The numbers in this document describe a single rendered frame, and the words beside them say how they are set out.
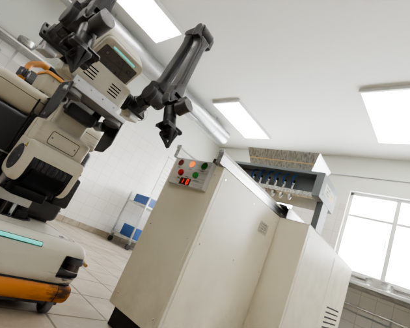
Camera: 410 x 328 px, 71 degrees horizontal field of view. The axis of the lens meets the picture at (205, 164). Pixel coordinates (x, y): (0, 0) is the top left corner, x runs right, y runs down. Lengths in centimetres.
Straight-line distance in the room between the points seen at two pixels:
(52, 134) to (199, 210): 67
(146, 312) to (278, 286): 79
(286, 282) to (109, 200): 431
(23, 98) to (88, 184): 400
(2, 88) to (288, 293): 168
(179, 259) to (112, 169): 438
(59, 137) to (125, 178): 448
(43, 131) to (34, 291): 59
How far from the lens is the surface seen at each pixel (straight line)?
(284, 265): 179
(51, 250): 127
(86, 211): 547
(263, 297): 181
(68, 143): 128
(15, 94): 148
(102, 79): 134
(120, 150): 558
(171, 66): 144
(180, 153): 151
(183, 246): 128
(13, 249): 122
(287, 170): 199
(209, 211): 128
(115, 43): 132
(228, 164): 135
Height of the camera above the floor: 45
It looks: 16 degrees up
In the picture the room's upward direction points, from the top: 24 degrees clockwise
